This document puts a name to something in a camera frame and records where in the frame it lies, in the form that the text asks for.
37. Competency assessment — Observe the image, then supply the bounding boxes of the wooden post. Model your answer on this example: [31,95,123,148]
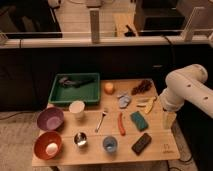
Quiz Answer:
[181,7,205,42]
[90,8,100,44]

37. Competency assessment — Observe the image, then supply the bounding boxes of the small metal cup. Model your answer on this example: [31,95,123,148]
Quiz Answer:
[74,132,87,148]

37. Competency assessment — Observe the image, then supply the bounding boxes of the yellow banana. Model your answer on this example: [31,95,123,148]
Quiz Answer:
[137,97,156,114]

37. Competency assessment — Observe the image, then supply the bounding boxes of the black object on far table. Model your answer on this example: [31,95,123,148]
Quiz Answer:
[124,25,136,37]

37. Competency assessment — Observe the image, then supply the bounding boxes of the white egg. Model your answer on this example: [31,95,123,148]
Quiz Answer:
[46,143,58,155]

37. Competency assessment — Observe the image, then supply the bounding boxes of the wooden post left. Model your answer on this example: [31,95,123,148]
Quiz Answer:
[90,8,100,44]

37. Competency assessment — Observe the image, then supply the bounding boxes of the red bowl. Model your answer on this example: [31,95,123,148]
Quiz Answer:
[34,131,62,160]

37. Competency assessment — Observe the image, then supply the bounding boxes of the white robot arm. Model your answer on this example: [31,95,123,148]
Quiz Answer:
[159,64,213,129]

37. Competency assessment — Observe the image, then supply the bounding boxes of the orange fruit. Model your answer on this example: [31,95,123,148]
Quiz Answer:
[104,82,115,94]

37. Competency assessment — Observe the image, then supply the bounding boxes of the green plastic tray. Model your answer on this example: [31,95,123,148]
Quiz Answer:
[48,73,101,106]

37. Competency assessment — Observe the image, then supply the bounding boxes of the purple grapes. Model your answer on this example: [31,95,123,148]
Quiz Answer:
[131,80,152,95]

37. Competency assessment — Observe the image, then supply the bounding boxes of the dark tool in tray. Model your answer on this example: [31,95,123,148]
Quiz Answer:
[59,77,93,88]

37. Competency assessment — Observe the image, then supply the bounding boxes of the light blue towel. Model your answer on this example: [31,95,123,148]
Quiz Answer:
[117,93,131,109]

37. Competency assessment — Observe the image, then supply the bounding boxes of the blue glass cup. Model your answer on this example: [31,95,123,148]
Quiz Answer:
[102,136,118,153]

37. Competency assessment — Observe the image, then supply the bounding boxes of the wooden post right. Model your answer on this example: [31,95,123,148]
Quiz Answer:
[181,7,205,42]

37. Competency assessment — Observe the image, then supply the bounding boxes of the black remote block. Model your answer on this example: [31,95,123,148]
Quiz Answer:
[131,133,152,155]

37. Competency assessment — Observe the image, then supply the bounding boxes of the green sponge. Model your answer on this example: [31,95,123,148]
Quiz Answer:
[130,111,148,131]

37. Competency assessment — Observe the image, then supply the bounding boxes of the purple bowl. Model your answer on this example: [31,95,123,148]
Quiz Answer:
[37,107,64,131]

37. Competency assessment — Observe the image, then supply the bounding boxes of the white paper cup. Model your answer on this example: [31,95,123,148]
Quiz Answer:
[69,101,85,120]

